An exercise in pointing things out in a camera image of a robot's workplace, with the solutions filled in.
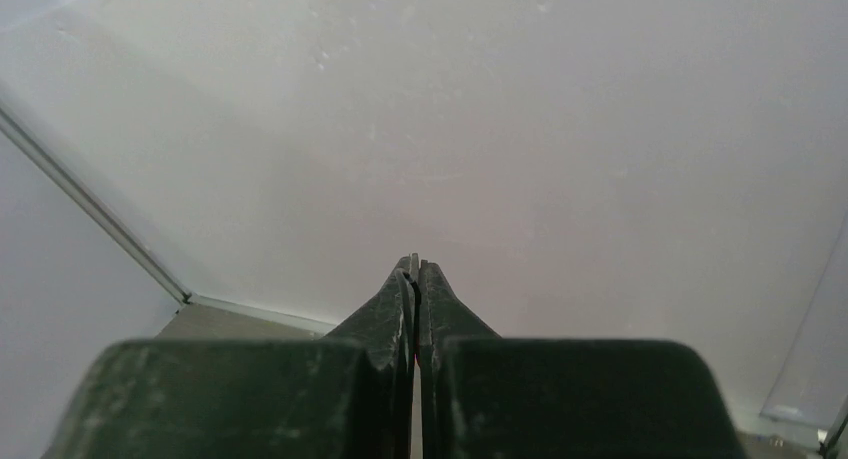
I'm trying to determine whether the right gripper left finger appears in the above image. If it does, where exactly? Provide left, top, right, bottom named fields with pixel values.
left=49, top=255, right=419, bottom=458

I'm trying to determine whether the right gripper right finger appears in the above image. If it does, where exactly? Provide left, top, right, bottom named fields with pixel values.
left=418, top=262, right=745, bottom=458

